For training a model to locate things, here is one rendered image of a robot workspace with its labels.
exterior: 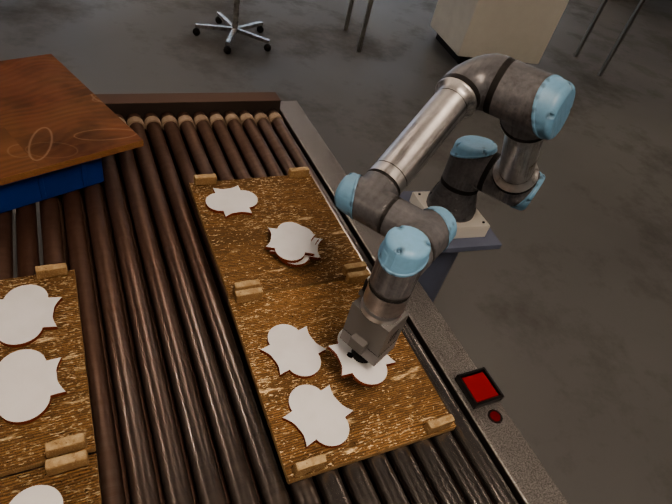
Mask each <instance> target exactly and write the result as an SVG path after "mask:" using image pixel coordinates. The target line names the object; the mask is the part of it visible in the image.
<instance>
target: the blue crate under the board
mask: <svg viewBox="0 0 672 504"><path fill-rule="evenodd" d="M103 181H104V176H103V168H102V159H101V158H99V159H95V160H92V161H88V162H84V163H81V164H77V165H74V166H70V167H66V168H63V169H59V170H56V171H52V172H48V173H45V174H41V175H38V176H34V177H30V178H27V179H23V180H20V181H16V182H12V183H9V184H5V185H2V186H0V213H3V212H7V211H10V210H13V209H16V208H20V207H23V206H26V205H29V204H33V203H36V202H39V201H42V200H46V199H49V198H52V197H55V196H59V195H62V194H65V193H68V192H72V191H75V190H78V189H81V188H85V187H88V186H91V185H94V184H98V183H101V182H103Z"/></svg>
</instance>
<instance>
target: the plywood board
mask: <svg viewBox="0 0 672 504"><path fill-rule="evenodd" d="M142 146H144V142H143V139H142V138H141V137H139V136H138V135H137V134H136V133H135V132H134V131H133V130H132V129H131V128H130V127H129V126H128V125H127V124H126V123H125V122H123V121H122V120H121V119H120V118H119V117H118V116H117V115H116V114H115V113H114V112H113V111H112V110H111V109H110V108H109V107H107V106H106V105H105V104H104V103H103V102H102V101H101V100H100V99H99V98H98V97H97V96H96V95H95V94H94V93H93V92H91V91H90V90H89V89H88V88H87V87H86V86H85V85H84V84H83V83H82V82H81V81H80V80H79V79H78V78H77V77H75V76H74V75H73V74H72V73H71V72H70V71H69V70H68V69H67V68H66V67H65V66H64V65H63V64H62V63H60V62H59V61H58V60H57V59H56V58H55V57H54V56H53V55H52V54H45V55H38V56H31V57H24V58H17V59H10V60H3V61H0V186H2V185H5V184H9V183H12V182H16V181H20V180H23V179H27V178H30V177H34V176H38V175H41V174H45V173H48V172H52V171H56V170H59V169H63V168H66V167H70V166H74V165H77V164H81V163H84V162H88V161H92V160H95V159H99V158H102V157H106V156H110V155H113V154H117V153H120V152H124V151H128V150H131V149H135V148H138V147H142Z"/></svg>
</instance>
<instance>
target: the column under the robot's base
mask: <svg viewBox="0 0 672 504"><path fill-rule="evenodd" d="M412 192H421V191H403V192H402V193H401V194H400V196H399V197H401V198H402V199H404V200H406V201H408V202H410V201H409V200H410V198H411V195H412ZM501 246H502V244H501V242H500V241H499V240H498V238H497V237H496V235H495V234H494V233H493V231H492V230H491V228H489V230H488V231H487V233H486V235H485V237H472V238H456V239H453V240H452V241H451V242H450V244H449V246H448V248H447V249H446V250H445V251H443V252H442V253H441V254H440V255H439V256H438V257H437V258H436V259H435V260H434V261H433V262H432V264H431V265H430V266H429V267H428V268H427V269H426V270H425V272H424V273H423V274H422V275H421V276H420V277H419V279H418V281H419V283H420V284H421V286H422V287H423V289H424V290H425V292H426V293H427V295H428V296H429V298H430V299H431V301H432V302H434V300H435V298H436V296H437V294H438V292H439V290H440V288H441V286H442V284H443V282H444V280H445V278H446V276H447V274H448V272H449V270H450V268H451V266H452V265H453V263H454V261H455V259H456V257H457V255H458V253H459V252H464V251H478V250H491V249H500V247H501Z"/></svg>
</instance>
